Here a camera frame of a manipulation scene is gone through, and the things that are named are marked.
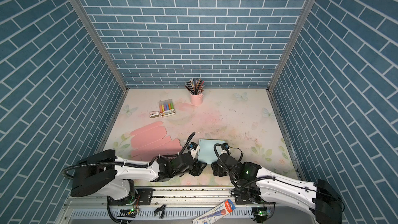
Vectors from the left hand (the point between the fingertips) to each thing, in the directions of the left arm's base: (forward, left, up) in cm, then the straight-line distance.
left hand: (203, 165), depth 80 cm
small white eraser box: (+34, +33, -1) cm, 47 cm away
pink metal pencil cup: (+46, +5, -1) cm, 46 cm away
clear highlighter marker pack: (+41, +26, -3) cm, 49 cm away
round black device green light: (-21, -26, -4) cm, 34 cm away
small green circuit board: (-19, +35, -6) cm, 40 cm away
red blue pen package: (-21, -5, -2) cm, 21 cm away
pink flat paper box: (+15, +34, -4) cm, 37 cm away
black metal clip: (-18, +20, -2) cm, 27 cm away
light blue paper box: (+7, -2, -2) cm, 8 cm away
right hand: (0, -6, 0) cm, 6 cm away
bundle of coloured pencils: (+50, +5, +9) cm, 51 cm away
